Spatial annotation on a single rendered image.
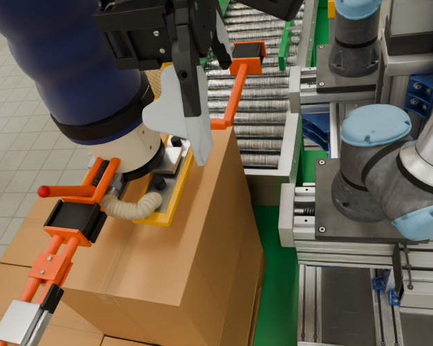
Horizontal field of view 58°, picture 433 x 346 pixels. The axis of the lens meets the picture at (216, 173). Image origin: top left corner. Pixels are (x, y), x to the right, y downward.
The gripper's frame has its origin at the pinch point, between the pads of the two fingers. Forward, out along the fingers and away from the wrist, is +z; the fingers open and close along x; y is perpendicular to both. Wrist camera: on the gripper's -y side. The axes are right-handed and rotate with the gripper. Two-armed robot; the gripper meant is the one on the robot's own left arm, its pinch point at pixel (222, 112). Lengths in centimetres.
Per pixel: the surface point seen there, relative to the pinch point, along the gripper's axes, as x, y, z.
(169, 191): -23, 26, 44
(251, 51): -59, 8, 31
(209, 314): -7, 22, 81
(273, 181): -66, 9, 95
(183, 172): -29, 24, 45
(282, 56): -140, 10, 88
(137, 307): -1, 36, 64
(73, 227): -5, 38, 32
